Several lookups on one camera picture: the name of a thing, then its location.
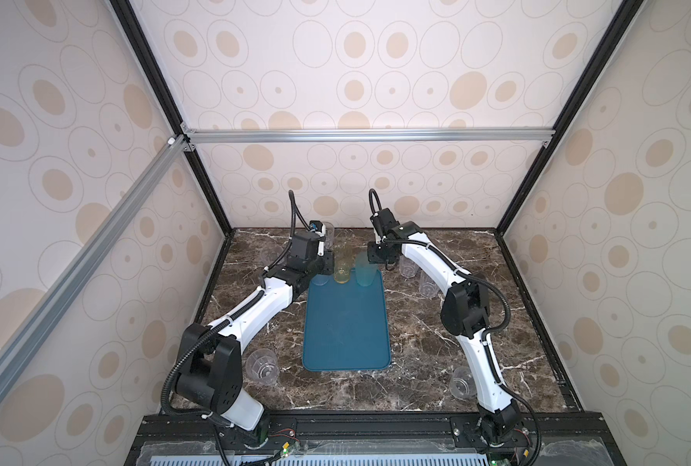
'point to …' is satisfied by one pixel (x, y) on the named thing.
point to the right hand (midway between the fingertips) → (373, 256)
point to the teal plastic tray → (346, 325)
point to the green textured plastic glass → (365, 271)
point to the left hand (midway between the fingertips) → (337, 248)
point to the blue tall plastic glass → (320, 279)
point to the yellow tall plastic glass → (343, 258)
